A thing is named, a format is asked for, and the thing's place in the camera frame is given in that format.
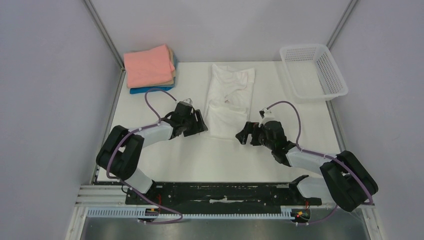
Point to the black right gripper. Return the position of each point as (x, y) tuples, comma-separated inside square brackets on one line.
[(253, 134)]

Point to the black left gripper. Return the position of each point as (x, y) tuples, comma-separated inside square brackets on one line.
[(199, 126)]

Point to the white t shirt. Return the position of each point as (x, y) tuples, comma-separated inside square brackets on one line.
[(228, 100)]

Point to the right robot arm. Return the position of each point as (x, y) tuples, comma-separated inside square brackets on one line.
[(343, 178)]

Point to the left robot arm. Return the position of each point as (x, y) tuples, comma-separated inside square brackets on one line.
[(121, 151)]

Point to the blue folded t shirt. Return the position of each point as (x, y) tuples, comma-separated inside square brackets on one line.
[(164, 87)]

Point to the pink folded t shirt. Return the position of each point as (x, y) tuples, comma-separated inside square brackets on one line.
[(148, 66)]

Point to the white plastic basket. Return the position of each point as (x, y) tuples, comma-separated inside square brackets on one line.
[(312, 73)]

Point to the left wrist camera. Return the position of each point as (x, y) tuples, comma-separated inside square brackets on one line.
[(188, 101)]

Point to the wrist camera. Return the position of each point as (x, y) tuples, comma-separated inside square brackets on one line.
[(266, 116), (188, 101)]

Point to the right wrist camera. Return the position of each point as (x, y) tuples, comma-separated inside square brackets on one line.
[(266, 116)]

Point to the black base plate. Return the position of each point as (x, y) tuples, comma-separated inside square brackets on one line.
[(227, 197)]

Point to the white cable duct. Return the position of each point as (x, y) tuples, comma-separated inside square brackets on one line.
[(152, 213)]

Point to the aluminium frame rail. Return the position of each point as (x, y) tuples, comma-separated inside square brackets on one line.
[(312, 222)]

